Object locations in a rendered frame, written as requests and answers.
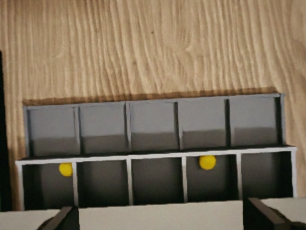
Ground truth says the yellow ball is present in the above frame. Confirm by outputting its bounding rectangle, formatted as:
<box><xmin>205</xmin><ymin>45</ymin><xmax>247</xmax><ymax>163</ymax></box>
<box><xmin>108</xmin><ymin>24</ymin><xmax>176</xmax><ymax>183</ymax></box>
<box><xmin>199</xmin><ymin>155</ymin><xmax>216</xmax><ymax>170</ymax></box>
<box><xmin>60</xmin><ymin>162</ymin><xmax>73</xmax><ymax>177</ymax></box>

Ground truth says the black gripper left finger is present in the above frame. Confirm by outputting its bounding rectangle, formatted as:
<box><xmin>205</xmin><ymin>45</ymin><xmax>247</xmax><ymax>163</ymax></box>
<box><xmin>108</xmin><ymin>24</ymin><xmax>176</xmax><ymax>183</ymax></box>
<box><xmin>36</xmin><ymin>206</ymin><xmax>80</xmax><ymax>230</ymax></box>

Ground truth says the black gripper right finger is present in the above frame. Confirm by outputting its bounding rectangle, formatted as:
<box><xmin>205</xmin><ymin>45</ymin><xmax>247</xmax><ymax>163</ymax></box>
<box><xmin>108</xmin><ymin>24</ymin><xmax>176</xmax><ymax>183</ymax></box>
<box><xmin>242</xmin><ymin>198</ymin><xmax>306</xmax><ymax>230</ymax></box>

